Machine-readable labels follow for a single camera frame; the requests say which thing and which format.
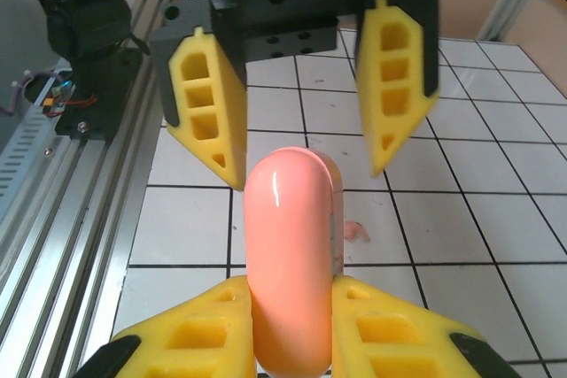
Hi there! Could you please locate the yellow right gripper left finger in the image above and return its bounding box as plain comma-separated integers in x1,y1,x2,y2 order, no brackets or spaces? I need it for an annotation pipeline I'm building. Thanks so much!
74,274,258,378

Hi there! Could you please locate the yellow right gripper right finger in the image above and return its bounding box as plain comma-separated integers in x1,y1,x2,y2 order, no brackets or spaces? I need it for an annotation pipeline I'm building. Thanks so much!
330,274,524,378

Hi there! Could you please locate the pink earbud charging case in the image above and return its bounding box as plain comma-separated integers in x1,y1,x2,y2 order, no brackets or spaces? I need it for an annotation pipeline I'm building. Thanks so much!
243,146,346,378

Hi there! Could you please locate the grey metal sheet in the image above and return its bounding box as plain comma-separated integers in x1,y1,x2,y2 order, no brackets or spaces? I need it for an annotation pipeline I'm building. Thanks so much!
0,0,54,131

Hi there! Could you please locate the power wire with yellow plug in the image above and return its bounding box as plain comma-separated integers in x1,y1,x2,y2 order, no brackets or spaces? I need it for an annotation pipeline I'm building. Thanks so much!
42,79,98,120

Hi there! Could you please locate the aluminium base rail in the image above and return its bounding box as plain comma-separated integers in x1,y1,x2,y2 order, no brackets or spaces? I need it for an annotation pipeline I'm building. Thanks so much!
0,0,165,378

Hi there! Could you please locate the grey slotted cable duct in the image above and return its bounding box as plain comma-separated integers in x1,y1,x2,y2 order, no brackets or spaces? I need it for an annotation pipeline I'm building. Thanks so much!
0,105,66,220

